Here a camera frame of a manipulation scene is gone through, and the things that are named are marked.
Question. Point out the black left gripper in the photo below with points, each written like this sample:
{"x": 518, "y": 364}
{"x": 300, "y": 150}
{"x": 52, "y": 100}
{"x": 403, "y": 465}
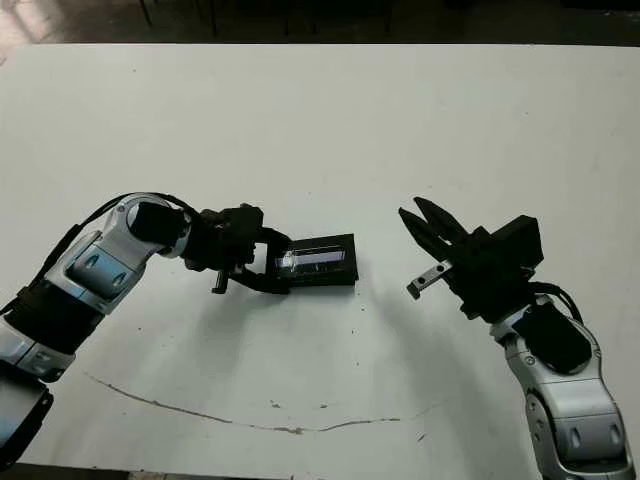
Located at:
{"x": 225, "y": 250}

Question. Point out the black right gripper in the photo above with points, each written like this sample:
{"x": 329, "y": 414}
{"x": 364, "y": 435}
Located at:
{"x": 485, "y": 280}

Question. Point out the black box lid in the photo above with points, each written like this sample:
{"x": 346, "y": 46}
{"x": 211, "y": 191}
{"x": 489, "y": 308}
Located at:
{"x": 320, "y": 260}

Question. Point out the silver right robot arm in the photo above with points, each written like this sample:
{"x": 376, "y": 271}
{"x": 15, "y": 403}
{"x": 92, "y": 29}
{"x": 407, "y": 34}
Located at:
{"x": 575, "y": 400}

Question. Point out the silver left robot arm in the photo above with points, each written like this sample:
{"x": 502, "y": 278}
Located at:
{"x": 95, "y": 265}

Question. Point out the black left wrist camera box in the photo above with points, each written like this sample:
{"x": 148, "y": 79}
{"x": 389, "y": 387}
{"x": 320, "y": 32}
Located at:
{"x": 247, "y": 217}

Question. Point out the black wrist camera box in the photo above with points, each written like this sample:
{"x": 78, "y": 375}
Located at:
{"x": 247, "y": 217}
{"x": 522, "y": 242}

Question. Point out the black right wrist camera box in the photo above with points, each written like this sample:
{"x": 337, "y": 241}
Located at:
{"x": 522, "y": 242}

